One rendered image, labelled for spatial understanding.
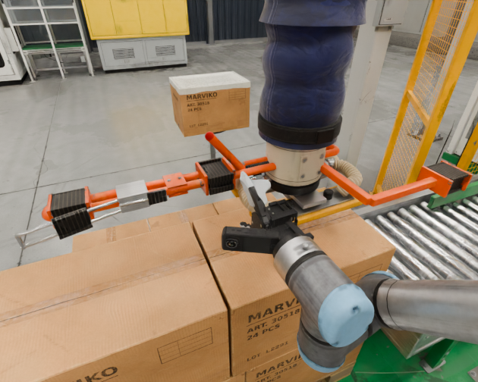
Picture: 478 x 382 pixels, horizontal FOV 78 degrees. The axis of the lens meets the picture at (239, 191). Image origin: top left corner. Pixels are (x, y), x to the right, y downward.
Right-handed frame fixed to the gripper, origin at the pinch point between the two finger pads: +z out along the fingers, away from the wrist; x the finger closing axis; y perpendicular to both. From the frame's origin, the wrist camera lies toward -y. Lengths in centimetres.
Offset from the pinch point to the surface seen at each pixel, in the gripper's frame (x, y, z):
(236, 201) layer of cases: -70, 38, 86
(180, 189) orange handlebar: 0.4, -11.5, 9.3
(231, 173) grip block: 2.5, 1.5, 7.4
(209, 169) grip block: 1.8, -2.4, 13.1
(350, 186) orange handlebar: 0.9, 27.0, -7.9
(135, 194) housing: 1.7, -22.2, 9.6
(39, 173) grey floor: -125, -105, 287
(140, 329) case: -30.2, -29.0, -3.3
